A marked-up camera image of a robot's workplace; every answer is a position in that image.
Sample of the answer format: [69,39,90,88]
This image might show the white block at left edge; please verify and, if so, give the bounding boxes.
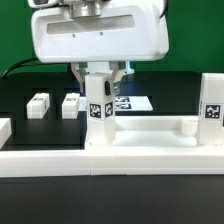
[0,118,12,150]

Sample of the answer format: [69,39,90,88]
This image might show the black cable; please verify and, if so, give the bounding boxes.
[0,56,39,81]

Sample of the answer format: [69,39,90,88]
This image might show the white desk top panel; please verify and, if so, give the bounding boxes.
[86,116,224,175]

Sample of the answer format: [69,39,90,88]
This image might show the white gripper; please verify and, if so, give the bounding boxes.
[31,3,169,96]

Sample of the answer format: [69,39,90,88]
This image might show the white L-shaped fixture wall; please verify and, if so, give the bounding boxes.
[0,148,93,178]

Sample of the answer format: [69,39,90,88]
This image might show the fiducial marker sheet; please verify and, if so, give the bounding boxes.
[115,96,153,111]

